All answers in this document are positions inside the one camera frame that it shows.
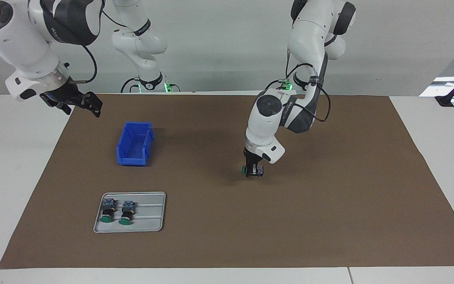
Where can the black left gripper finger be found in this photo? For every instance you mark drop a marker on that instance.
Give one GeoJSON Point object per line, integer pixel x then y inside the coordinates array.
{"type": "Point", "coordinates": [251, 170]}

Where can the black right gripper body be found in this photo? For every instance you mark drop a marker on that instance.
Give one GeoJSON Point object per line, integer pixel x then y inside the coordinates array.
{"type": "Point", "coordinates": [59, 96]}

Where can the brown paper table mat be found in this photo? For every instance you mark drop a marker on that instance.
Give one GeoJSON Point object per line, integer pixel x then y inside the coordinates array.
{"type": "Point", "coordinates": [270, 221]}

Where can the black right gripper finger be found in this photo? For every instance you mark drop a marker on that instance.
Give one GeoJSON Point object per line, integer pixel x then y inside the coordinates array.
{"type": "Point", "coordinates": [64, 108]}
{"type": "Point", "coordinates": [93, 104]}

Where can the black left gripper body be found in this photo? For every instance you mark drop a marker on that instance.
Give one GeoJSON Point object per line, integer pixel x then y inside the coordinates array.
{"type": "Point", "coordinates": [252, 156]}

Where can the blue plastic bin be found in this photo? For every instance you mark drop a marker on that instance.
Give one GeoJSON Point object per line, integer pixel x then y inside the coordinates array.
{"type": "Point", "coordinates": [132, 146]}

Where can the silver metal tray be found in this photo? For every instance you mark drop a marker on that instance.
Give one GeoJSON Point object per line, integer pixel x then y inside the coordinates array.
{"type": "Point", "coordinates": [148, 213]}

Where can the green push button switch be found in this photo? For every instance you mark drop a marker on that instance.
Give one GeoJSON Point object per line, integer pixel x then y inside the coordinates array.
{"type": "Point", "coordinates": [261, 170]}
{"type": "Point", "coordinates": [126, 213]}
{"type": "Point", "coordinates": [107, 211]}

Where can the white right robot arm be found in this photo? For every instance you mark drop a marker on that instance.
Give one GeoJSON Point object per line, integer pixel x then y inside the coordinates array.
{"type": "Point", "coordinates": [18, 43]}

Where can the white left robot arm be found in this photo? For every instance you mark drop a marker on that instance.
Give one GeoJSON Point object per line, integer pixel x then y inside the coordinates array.
{"type": "Point", "coordinates": [266, 126]}

